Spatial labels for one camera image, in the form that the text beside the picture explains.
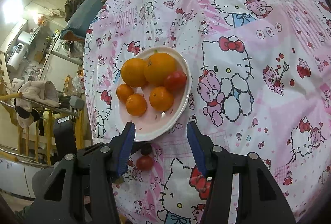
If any red cherry tomato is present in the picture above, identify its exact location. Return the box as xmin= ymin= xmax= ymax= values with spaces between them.
xmin=136 ymin=156 xmax=154 ymax=171
xmin=164 ymin=70 xmax=187 ymax=92

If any small mandarin orange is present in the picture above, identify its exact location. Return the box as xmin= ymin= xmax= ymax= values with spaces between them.
xmin=116 ymin=84 xmax=134 ymax=104

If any yellow clothes rack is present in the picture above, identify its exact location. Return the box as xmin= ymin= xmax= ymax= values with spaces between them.
xmin=1 ymin=92 xmax=85 ymax=165

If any pink strawberry plate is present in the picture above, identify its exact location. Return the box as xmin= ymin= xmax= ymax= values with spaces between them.
xmin=111 ymin=46 xmax=192 ymax=142

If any beige garment on rack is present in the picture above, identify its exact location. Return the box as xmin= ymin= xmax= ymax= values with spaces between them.
xmin=14 ymin=81 xmax=60 ymax=129

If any large orange left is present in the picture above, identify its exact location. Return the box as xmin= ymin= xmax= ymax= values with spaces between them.
xmin=121 ymin=58 xmax=148 ymax=88

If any large orange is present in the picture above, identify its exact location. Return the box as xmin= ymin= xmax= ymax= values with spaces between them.
xmin=144 ymin=52 xmax=177 ymax=87
xmin=121 ymin=58 xmax=148 ymax=88

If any large orange right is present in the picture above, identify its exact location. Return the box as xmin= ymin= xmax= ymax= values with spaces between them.
xmin=144 ymin=52 xmax=177 ymax=87

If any white kitchen appliance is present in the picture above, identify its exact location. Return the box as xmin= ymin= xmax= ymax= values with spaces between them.
xmin=7 ymin=43 xmax=28 ymax=73

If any blue mattress edge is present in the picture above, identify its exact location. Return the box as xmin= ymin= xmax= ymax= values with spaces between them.
xmin=60 ymin=0 xmax=103 ymax=43

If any Hello Kitty pink bedsheet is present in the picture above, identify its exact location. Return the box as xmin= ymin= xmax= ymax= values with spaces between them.
xmin=84 ymin=0 xmax=330 ymax=223

